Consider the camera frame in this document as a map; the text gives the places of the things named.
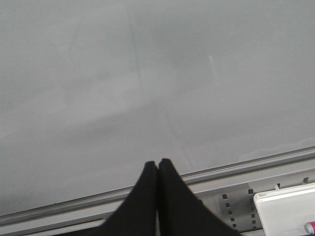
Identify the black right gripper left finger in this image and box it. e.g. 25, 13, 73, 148
88, 161, 158, 236

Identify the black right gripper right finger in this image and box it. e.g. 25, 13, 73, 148
158, 158, 239, 236

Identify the pink whiteboard marker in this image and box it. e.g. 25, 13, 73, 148
305, 221, 315, 235

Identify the white perforated pegboard panel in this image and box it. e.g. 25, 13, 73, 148
190, 169, 315, 236

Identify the white upper marker tray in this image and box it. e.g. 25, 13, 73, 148
253, 183, 315, 236

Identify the white whiteboard with aluminium frame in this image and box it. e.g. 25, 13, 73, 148
0, 0, 315, 236

